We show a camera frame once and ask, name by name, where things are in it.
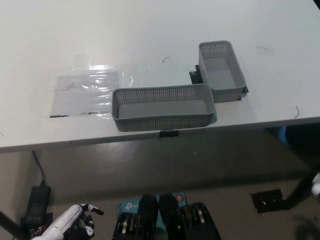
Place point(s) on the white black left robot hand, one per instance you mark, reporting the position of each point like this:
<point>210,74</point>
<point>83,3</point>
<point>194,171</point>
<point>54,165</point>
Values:
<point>67,218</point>

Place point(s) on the small black tape strip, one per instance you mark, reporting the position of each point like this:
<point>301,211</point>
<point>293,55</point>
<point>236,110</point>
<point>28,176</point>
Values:
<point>168,134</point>

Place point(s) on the teal router box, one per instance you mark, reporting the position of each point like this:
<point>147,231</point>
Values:
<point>128,206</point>

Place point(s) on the clear plastic sheet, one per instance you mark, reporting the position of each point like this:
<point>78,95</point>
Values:
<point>85,92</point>

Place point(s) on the black table leg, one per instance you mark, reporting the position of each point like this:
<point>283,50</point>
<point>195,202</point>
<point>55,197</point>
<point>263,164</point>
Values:
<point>300,190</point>

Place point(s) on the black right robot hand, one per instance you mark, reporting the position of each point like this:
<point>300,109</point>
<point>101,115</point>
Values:
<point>316,186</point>

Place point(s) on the long grey perforated basket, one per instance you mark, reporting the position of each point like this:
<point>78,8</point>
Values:
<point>162,110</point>

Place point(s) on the blue object under table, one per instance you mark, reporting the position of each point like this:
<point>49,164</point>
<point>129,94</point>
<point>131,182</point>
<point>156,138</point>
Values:
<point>283,135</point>

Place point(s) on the black floor outlet plate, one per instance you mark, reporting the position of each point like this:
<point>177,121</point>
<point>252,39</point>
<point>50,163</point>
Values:
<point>267,201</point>

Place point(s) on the black power adapter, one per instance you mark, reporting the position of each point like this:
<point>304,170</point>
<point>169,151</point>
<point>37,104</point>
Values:
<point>37,202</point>

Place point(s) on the black slanted rod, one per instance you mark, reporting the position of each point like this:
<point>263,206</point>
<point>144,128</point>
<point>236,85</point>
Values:
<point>10,222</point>

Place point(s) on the thin black tape marks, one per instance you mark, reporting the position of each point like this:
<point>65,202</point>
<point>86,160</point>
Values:
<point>58,116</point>

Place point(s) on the short grey perforated basket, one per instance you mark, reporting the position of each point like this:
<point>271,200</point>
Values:
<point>220,75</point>

